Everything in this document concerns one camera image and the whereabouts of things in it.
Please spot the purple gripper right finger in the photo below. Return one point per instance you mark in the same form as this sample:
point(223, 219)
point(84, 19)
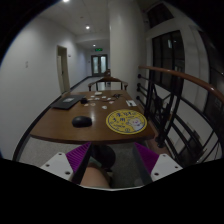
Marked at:
point(157, 166)

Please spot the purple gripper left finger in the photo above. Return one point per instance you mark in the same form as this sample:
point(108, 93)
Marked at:
point(71, 165)

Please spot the black computer mouse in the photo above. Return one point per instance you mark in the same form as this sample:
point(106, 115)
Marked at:
point(81, 121)

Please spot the yellow round mouse pad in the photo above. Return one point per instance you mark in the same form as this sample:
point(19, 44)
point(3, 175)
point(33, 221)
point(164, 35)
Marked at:
point(127, 122)

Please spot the wooden table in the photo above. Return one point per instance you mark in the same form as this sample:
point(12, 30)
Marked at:
point(56, 125)

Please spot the black laptop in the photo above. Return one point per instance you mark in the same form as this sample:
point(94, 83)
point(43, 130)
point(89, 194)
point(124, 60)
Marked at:
point(67, 102)

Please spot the small black object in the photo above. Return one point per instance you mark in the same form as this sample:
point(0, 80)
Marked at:
point(84, 101)

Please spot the white card on table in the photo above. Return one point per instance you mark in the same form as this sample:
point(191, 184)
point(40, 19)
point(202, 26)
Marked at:
point(131, 103)

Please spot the wooden stair handrail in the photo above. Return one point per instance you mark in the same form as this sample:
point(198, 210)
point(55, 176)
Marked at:
point(210, 88)

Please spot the wooden chair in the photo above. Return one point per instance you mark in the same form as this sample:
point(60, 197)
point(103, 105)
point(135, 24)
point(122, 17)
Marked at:
point(107, 78)

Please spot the glass double door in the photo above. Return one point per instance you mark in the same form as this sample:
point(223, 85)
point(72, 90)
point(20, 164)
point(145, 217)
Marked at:
point(99, 64)

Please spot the beige side door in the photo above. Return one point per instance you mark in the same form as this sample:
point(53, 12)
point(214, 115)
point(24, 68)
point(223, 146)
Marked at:
point(62, 68)

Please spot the green exit sign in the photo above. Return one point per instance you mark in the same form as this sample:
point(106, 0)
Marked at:
point(98, 49)

